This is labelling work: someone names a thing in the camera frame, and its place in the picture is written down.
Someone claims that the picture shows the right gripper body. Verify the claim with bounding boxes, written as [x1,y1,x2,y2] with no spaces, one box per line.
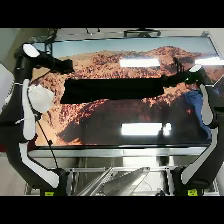
[161,71,188,89]

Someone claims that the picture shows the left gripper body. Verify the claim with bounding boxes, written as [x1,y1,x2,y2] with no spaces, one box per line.
[52,58,75,75]

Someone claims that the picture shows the black garment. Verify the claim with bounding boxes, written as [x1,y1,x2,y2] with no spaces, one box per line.
[59,76,166,105]

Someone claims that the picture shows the blue garment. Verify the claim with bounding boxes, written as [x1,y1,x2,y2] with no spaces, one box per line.
[184,89,213,142]

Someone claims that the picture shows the white garment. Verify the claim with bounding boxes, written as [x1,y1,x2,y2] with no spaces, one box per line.
[27,84,55,114]

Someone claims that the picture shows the black cable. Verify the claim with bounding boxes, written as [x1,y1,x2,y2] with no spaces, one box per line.
[33,113,61,171]

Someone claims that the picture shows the silver frame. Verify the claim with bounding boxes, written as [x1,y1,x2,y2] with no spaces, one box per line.
[24,146,218,197]

